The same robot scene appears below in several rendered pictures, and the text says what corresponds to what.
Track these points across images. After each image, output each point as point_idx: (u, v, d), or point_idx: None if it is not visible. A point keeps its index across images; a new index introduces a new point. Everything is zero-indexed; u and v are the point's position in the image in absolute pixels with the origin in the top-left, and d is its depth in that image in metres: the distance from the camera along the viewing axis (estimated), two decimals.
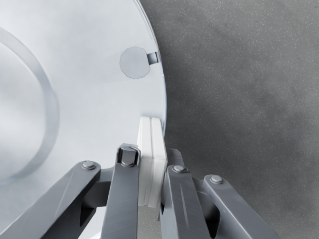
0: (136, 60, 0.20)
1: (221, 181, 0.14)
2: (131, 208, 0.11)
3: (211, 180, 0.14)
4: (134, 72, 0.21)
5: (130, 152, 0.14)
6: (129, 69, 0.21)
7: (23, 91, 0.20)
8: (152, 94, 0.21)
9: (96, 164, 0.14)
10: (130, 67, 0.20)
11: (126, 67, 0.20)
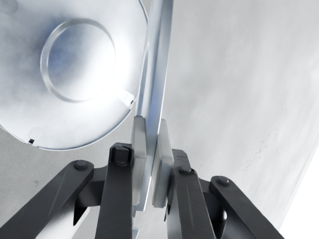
0: None
1: (228, 182, 0.14)
2: (125, 207, 0.11)
3: (218, 181, 0.14)
4: None
5: (123, 151, 0.14)
6: None
7: None
8: None
9: (89, 163, 0.14)
10: None
11: None
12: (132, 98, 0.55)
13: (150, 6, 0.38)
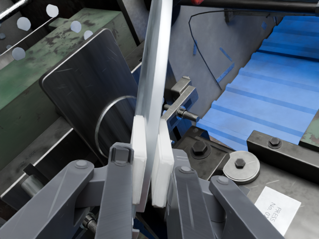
0: None
1: (228, 182, 0.14)
2: (125, 207, 0.11)
3: (218, 181, 0.14)
4: None
5: (123, 151, 0.14)
6: None
7: None
8: None
9: (89, 163, 0.14)
10: None
11: None
12: None
13: (149, 14, 0.39)
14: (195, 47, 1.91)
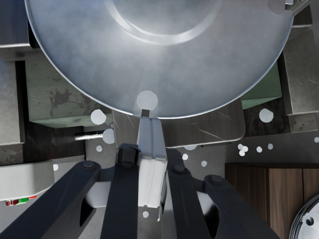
0: (278, 3, 0.32)
1: (221, 181, 0.14)
2: (131, 208, 0.11)
3: (211, 180, 0.14)
4: (274, 10, 0.32)
5: (130, 152, 0.14)
6: (272, 6, 0.32)
7: None
8: (279, 28, 0.32)
9: (96, 164, 0.14)
10: (273, 5, 0.32)
11: (271, 4, 0.32)
12: None
13: (35, 18, 0.30)
14: None
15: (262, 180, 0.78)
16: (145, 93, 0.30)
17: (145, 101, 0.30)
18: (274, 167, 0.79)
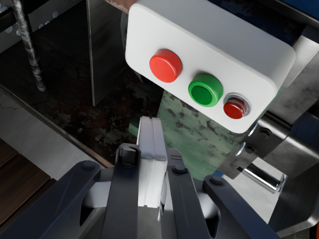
0: None
1: (221, 181, 0.14)
2: (131, 208, 0.11)
3: (211, 180, 0.14)
4: None
5: (130, 152, 0.14)
6: None
7: None
8: (281, 189, 0.61)
9: (96, 164, 0.14)
10: None
11: None
12: None
13: None
14: None
15: (36, 183, 0.70)
16: None
17: None
18: None
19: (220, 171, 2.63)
